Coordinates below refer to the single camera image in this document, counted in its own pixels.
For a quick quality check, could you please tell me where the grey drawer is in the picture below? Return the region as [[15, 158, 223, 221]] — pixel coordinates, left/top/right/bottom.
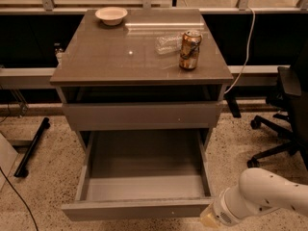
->
[[62, 129, 214, 221], [63, 101, 222, 131]]

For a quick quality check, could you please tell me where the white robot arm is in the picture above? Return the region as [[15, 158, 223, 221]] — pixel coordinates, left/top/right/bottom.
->
[[200, 167, 308, 228]]

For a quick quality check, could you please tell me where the grey top drawer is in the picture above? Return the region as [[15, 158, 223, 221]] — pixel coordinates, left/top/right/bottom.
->
[[63, 101, 222, 131]]

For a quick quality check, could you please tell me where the grey drawer cabinet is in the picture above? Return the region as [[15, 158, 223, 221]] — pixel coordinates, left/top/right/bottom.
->
[[50, 10, 232, 145]]

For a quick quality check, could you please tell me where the black metal leg right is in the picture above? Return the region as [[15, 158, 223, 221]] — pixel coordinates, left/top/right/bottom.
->
[[224, 93, 242, 118]]

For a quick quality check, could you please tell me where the black office chair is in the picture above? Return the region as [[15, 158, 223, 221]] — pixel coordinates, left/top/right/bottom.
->
[[247, 44, 308, 169]]

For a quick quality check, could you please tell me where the orange soda can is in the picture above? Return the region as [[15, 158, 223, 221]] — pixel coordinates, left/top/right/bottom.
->
[[179, 30, 202, 70]]

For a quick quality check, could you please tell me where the clear plastic wrapper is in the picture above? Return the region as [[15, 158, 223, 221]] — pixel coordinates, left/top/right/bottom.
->
[[155, 34, 182, 55]]

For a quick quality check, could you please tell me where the black table leg foot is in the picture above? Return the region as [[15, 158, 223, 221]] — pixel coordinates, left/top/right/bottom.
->
[[13, 117, 50, 178]]

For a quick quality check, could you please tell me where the white bowl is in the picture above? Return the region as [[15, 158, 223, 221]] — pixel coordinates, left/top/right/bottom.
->
[[95, 7, 128, 26]]

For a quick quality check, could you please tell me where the white cable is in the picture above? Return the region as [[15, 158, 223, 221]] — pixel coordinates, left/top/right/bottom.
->
[[223, 7, 257, 95]]

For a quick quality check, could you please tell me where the black floor cable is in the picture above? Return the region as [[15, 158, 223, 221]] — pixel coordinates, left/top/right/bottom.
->
[[0, 167, 40, 231]]

